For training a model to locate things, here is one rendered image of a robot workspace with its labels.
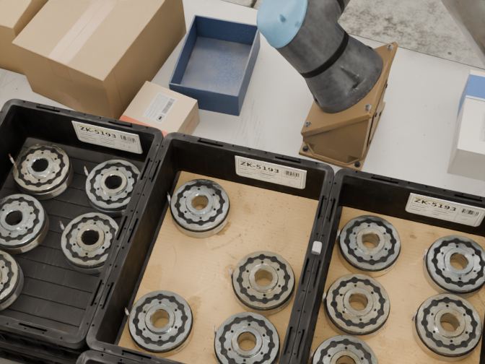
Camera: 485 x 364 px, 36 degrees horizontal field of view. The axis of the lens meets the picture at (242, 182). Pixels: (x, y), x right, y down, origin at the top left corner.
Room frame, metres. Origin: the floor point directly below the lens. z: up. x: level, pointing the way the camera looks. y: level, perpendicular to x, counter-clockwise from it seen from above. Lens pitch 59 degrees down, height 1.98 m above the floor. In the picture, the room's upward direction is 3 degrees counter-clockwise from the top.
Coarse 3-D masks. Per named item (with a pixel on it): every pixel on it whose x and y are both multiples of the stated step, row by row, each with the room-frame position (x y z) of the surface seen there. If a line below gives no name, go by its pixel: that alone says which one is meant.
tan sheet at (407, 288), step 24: (384, 216) 0.61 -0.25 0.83; (336, 240) 0.57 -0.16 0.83; (408, 240) 0.56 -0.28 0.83; (432, 240) 0.56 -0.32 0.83; (480, 240) 0.55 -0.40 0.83; (336, 264) 0.52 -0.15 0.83; (408, 264) 0.52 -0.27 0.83; (456, 264) 0.51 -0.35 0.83; (408, 288) 0.47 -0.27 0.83; (432, 288) 0.47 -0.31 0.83; (408, 312) 0.43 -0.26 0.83; (480, 312) 0.43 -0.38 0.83; (384, 336) 0.39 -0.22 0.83; (408, 336) 0.39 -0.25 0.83; (384, 360) 0.35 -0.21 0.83; (408, 360) 0.35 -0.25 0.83; (432, 360) 0.35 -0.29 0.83
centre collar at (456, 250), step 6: (450, 252) 0.52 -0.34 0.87; (456, 252) 0.52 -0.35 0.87; (462, 252) 0.52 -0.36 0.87; (468, 252) 0.52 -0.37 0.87; (444, 258) 0.51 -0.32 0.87; (468, 258) 0.51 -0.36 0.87; (444, 264) 0.50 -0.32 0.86; (450, 264) 0.50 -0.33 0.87; (468, 264) 0.49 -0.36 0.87; (450, 270) 0.49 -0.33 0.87; (456, 270) 0.49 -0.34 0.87; (462, 270) 0.48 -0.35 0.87; (468, 270) 0.48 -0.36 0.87
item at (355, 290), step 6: (354, 288) 0.46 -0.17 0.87; (360, 288) 0.46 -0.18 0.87; (348, 294) 0.45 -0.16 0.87; (354, 294) 0.45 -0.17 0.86; (360, 294) 0.45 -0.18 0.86; (366, 294) 0.45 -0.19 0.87; (348, 300) 0.44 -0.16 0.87; (372, 300) 0.44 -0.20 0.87; (348, 306) 0.43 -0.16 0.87; (366, 306) 0.43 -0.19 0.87; (372, 306) 0.43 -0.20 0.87; (348, 312) 0.42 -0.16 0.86; (354, 312) 0.42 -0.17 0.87; (360, 312) 0.42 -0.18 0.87; (366, 312) 0.42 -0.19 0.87
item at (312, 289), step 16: (336, 176) 0.64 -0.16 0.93; (352, 176) 0.63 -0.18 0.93; (368, 176) 0.63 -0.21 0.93; (384, 176) 0.63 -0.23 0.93; (336, 192) 0.61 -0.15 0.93; (432, 192) 0.60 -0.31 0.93; (448, 192) 0.60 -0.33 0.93; (320, 240) 0.52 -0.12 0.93; (320, 256) 0.49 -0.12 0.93; (320, 272) 0.47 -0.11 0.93; (304, 304) 0.41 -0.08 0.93; (304, 320) 0.39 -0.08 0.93; (304, 336) 0.37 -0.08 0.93
